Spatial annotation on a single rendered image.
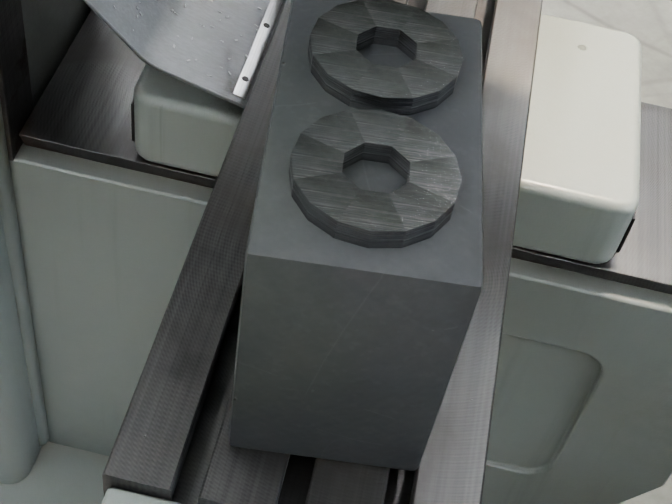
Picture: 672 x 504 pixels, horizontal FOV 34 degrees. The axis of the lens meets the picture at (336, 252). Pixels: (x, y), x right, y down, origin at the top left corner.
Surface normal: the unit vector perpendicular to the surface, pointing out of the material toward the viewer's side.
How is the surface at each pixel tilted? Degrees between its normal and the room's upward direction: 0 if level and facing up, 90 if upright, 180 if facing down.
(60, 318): 90
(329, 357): 90
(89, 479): 0
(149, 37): 43
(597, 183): 0
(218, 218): 0
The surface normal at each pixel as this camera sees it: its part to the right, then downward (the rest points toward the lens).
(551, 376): -0.19, 0.73
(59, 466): 0.12, -0.65
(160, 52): 0.48, -0.51
